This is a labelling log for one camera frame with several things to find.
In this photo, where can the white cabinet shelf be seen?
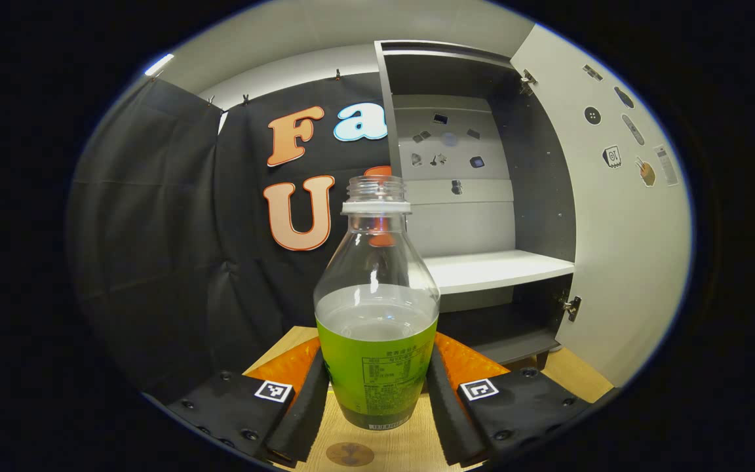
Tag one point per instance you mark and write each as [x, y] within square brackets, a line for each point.
[495, 269]

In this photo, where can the narrow ceiling light strip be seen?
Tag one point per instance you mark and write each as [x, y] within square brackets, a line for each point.
[158, 64]

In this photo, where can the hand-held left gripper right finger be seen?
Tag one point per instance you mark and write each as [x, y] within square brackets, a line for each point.
[449, 419]

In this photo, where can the metal cabinet hinge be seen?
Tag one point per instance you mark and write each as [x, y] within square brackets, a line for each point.
[572, 307]
[527, 82]

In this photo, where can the round brown coaster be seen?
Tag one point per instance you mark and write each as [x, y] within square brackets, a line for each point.
[350, 453]

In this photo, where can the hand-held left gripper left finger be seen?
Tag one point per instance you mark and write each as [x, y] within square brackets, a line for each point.
[302, 419]

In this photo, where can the black backdrop cloth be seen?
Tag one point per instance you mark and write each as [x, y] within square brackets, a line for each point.
[154, 229]

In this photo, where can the dark grey cabinet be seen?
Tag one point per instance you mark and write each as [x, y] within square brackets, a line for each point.
[535, 196]

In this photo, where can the clear bottle with green label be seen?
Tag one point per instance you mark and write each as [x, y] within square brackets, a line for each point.
[377, 354]

